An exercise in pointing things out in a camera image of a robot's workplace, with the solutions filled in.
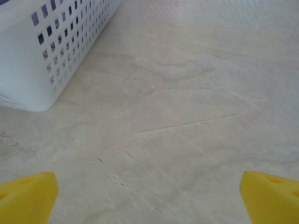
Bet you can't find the white plastic mesh basket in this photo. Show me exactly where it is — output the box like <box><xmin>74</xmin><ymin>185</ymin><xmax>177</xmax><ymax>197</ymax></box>
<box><xmin>0</xmin><ymin>0</ymin><xmax>122</xmax><ymax>112</ymax></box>

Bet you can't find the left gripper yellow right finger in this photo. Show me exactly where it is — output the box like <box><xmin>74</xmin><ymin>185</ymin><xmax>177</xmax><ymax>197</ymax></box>
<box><xmin>240</xmin><ymin>170</ymin><xmax>299</xmax><ymax>224</ymax></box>

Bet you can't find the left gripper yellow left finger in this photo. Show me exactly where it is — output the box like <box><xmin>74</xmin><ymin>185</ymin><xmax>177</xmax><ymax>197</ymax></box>
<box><xmin>0</xmin><ymin>171</ymin><xmax>59</xmax><ymax>224</ymax></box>

